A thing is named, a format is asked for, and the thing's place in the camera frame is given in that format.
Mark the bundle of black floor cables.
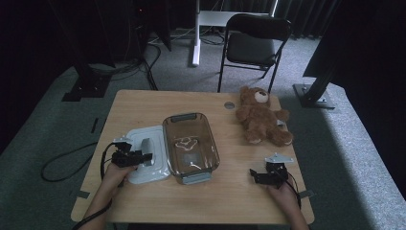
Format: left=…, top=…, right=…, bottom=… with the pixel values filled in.
left=89, top=40, right=163, bottom=92

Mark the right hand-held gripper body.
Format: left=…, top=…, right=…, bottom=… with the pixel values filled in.
left=259, top=152, right=295, bottom=189

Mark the right hand-held gripper cable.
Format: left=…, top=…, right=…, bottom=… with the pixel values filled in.
left=284, top=172, right=303, bottom=211

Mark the brown teddy bear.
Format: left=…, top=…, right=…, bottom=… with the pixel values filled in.
left=235, top=85, right=294, bottom=148

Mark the black folding chair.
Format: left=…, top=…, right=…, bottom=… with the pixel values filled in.
left=217, top=12, right=293, bottom=94

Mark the black metal stand dark base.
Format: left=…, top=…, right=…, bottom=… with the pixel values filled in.
left=51, top=0, right=113, bottom=103

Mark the left hand-held gripper cable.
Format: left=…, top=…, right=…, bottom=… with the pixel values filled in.
left=72, top=142, right=124, bottom=230

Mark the person's right hand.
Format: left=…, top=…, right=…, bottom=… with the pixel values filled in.
left=267, top=181, right=302, bottom=213

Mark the white container lid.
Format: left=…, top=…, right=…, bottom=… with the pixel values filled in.
left=125, top=125, right=172, bottom=185

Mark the hand-held gripper cable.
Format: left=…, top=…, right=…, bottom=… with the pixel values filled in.
left=72, top=142, right=124, bottom=230
left=284, top=172, right=303, bottom=211

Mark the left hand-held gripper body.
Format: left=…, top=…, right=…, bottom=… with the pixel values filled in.
left=109, top=136, right=144, bottom=169

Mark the black looped floor cable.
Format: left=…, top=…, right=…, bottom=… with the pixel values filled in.
left=40, top=141, right=100, bottom=183

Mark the person's left hand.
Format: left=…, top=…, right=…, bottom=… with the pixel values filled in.
left=101, top=162, right=138, bottom=194

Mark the white desk frame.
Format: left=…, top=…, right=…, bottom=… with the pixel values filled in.
left=191, top=0, right=280, bottom=67

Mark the black metal stand grey base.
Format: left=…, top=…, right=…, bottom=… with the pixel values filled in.
left=292, top=47, right=340, bottom=110

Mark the clear brown storage box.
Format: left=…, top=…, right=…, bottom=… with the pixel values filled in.
left=162, top=112, right=221, bottom=186

